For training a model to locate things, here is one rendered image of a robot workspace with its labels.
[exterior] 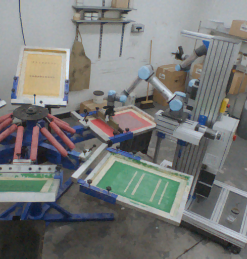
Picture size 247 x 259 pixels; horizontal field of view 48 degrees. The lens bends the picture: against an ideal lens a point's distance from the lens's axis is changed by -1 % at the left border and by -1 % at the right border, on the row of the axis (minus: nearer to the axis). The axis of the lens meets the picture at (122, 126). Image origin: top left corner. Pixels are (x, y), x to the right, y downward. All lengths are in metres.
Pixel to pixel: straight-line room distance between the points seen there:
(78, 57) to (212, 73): 2.71
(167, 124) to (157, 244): 1.27
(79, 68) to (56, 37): 0.65
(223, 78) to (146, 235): 1.82
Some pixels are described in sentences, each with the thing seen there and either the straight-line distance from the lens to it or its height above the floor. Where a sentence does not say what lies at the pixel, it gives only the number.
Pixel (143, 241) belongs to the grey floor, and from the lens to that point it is 3.20.
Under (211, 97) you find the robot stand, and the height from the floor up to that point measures 1.49.
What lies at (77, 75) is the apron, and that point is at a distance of 5.02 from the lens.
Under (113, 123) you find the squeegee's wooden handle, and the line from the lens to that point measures 2.94.
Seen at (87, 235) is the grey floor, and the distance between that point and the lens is 3.17.
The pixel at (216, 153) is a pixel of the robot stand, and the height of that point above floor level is 0.95.
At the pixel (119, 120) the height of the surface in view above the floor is 0.96.
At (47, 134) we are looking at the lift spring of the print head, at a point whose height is 1.19.
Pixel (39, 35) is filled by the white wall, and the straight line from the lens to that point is 4.59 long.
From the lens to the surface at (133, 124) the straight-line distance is 3.21.
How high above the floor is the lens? 2.43
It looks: 28 degrees down
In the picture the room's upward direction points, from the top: 7 degrees clockwise
